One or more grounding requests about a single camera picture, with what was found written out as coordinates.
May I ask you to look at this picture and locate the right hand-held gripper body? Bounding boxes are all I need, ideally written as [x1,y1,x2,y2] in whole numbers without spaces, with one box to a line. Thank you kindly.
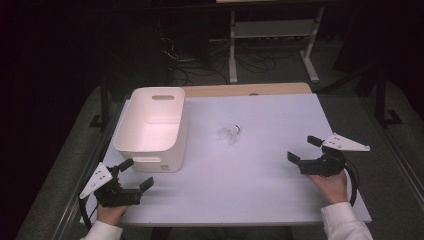
[298,132,371,178]

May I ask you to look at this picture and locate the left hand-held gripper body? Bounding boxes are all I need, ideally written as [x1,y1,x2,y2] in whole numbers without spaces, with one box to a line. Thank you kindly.
[79,162,143,208]

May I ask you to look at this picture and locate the white plastic storage bin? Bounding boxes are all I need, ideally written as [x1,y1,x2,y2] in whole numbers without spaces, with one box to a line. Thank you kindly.
[113,86,190,173]

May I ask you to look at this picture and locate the white badminton shuttlecock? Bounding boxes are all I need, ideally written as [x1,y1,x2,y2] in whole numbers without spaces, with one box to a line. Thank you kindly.
[218,124,242,146]

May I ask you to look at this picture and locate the person's left hand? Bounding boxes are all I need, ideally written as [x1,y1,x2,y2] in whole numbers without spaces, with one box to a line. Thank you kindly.
[96,203,130,227]

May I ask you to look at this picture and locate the person's right hand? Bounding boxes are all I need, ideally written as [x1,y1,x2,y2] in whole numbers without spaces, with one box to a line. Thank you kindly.
[305,169,349,206]

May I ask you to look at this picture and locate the black metal stand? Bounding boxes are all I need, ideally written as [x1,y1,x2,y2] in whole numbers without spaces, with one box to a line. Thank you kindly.
[373,68,404,129]
[89,78,111,132]

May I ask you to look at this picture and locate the wooden table board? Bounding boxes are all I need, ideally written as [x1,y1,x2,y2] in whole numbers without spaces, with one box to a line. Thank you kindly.
[182,82,313,99]

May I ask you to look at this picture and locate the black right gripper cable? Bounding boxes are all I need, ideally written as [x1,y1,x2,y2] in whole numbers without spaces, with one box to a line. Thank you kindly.
[342,159,361,208]

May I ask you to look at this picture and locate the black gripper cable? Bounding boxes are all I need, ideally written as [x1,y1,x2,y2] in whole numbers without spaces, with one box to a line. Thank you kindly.
[342,159,361,208]
[77,195,100,231]

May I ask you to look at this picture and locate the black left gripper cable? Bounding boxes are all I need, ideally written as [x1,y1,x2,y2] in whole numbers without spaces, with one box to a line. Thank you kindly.
[77,195,100,231]

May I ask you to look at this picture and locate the white metal table frame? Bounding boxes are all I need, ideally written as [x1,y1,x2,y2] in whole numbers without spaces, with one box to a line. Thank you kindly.
[227,6,326,85]

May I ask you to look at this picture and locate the black floor cables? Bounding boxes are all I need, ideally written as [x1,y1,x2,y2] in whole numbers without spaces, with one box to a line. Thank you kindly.
[156,33,301,87]

